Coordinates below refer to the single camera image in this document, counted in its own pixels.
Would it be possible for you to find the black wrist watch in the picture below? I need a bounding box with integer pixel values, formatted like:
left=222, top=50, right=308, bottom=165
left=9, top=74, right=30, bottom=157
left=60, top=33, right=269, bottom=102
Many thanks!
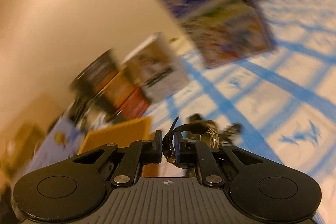
left=162, top=114, right=219, bottom=169

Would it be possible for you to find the orange plastic tray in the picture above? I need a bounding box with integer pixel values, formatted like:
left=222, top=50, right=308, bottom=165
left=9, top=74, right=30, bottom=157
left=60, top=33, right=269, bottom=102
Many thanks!
left=77, top=117, right=153, bottom=155

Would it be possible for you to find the bottom red food bowl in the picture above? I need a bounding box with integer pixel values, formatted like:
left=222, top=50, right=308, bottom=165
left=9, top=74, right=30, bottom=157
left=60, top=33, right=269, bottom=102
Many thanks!
left=105, top=88, right=150, bottom=120

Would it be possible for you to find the large pure milk carton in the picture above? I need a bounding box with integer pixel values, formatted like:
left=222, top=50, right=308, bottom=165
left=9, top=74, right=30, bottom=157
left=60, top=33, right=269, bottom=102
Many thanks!
left=25, top=117, right=85, bottom=173

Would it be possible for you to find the white product box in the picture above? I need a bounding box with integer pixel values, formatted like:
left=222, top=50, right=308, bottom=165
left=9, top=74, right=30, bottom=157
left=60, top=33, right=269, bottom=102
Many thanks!
left=123, top=32, right=189, bottom=103

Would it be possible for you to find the blue checked table cloth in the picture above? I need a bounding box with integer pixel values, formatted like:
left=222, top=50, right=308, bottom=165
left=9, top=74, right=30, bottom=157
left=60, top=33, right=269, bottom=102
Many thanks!
left=146, top=0, right=335, bottom=223

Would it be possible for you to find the blue cartoon milk carton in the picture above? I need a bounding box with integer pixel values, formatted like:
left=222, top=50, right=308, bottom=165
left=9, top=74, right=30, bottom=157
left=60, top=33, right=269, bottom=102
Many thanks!
left=159, top=0, right=274, bottom=68

